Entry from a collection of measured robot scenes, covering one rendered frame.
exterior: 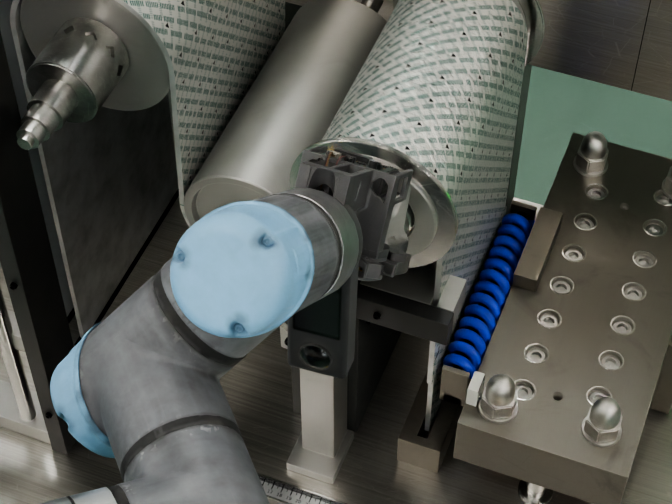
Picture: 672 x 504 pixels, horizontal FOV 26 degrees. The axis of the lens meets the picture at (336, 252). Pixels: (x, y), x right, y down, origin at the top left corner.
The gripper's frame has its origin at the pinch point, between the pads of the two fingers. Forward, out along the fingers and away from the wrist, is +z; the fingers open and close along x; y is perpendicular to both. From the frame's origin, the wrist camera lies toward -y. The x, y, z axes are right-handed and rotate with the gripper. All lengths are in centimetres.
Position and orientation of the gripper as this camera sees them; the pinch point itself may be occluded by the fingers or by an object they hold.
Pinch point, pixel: (375, 235)
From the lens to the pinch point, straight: 116.9
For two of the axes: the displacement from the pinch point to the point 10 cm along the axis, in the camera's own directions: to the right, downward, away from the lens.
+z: 2.8, -1.3, 9.5
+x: -9.3, -2.8, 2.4
